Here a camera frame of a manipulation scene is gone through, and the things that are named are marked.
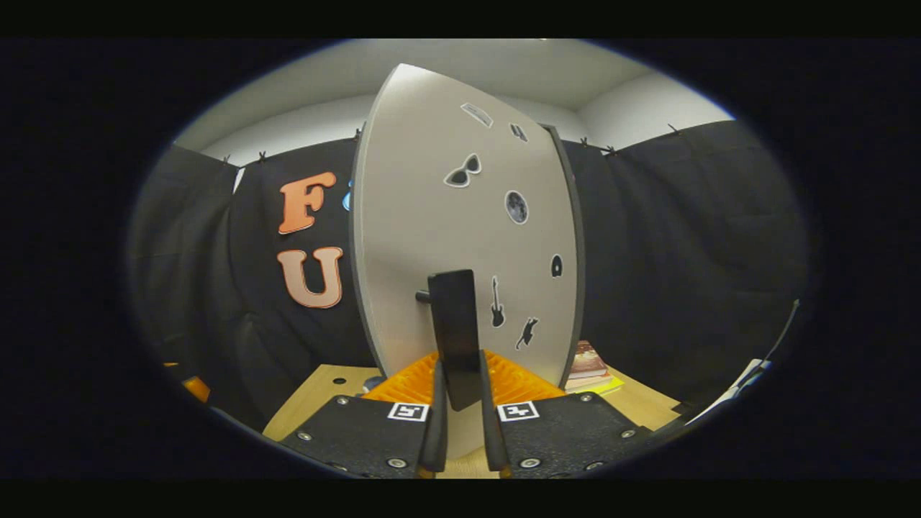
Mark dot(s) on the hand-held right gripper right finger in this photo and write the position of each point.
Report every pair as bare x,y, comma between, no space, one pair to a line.
493,439

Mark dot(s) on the yellow book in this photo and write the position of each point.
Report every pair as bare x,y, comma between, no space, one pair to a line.
608,385

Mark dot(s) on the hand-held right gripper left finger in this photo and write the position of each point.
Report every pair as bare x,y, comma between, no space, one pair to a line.
435,439

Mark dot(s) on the brown cover book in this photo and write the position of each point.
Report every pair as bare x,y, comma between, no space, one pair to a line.
586,360

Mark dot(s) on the white cabinet door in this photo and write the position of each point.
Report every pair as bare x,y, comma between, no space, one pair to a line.
424,216

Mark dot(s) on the black backdrop cloth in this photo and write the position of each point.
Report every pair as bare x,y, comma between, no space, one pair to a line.
683,252

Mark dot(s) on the penguin plush toy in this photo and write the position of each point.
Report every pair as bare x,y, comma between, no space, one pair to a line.
374,383

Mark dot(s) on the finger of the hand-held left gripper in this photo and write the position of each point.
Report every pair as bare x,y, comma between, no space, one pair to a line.
196,388

